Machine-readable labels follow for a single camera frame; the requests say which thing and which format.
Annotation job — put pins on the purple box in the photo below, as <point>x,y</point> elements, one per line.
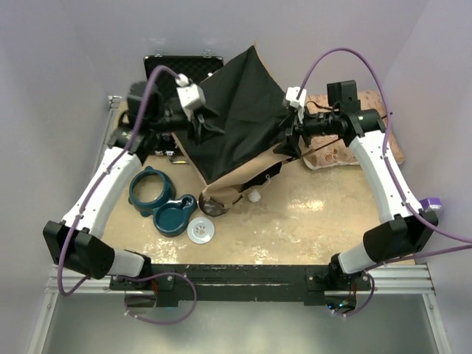
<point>431,204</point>

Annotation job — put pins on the white pompom toy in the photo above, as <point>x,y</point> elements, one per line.
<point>254,196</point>

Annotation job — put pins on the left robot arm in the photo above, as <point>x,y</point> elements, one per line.
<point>75,242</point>

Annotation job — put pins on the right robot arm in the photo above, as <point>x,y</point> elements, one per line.
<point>405,226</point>

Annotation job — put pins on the teal double pet bowl stand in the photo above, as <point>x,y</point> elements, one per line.
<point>171,215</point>

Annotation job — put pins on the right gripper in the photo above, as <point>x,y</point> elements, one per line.
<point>295,124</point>

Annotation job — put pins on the aluminium frame rail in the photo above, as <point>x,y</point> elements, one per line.
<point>389,279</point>

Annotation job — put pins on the stainless steel pet bowl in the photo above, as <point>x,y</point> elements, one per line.
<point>211,207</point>

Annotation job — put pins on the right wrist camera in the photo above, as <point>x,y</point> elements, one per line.
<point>295,97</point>

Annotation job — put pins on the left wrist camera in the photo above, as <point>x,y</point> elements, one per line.
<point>190,95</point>

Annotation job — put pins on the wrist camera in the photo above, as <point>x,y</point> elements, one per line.
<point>295,97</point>
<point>190,95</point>

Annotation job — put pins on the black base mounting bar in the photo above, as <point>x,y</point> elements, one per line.
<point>308,284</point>

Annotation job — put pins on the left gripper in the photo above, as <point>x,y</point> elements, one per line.
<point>203,131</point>

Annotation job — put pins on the black poker chip case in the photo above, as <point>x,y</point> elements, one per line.
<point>196,68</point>

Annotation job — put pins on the beige and black pet tent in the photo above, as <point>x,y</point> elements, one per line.
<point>249,105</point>

